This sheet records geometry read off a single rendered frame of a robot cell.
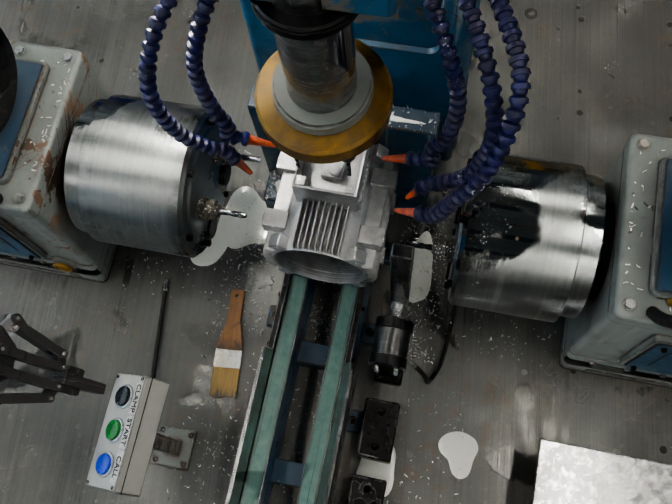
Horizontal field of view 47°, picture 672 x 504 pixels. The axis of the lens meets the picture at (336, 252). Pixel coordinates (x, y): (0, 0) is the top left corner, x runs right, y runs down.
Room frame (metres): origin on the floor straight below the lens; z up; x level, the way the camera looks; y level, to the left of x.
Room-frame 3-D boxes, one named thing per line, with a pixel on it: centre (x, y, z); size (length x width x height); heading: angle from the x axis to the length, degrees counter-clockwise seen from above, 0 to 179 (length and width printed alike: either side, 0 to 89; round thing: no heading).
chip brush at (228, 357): (0.35, 0.22, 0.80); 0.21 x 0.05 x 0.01; 164
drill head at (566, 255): (0.36, -0.32, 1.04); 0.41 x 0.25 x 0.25; 69
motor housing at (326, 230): (0.48, -0.01, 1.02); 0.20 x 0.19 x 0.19; 158
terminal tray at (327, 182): (0.52, -0.02, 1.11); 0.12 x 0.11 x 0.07; 158
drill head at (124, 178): (0.61, 0.32, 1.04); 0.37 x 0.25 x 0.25; 69
